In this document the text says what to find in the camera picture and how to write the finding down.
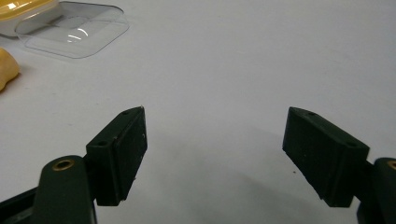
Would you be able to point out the yellow and white container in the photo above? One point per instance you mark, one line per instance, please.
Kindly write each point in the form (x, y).
(26, 14)

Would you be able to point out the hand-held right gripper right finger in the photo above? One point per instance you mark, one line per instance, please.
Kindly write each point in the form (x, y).
(327, 155)

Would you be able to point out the clear plastic lid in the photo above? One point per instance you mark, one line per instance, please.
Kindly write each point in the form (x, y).
(73, 32)

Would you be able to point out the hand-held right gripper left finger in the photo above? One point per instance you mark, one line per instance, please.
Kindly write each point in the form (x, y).
(115, 158)

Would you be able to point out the yellow soft object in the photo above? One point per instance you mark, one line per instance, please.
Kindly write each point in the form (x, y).
(7, 68)

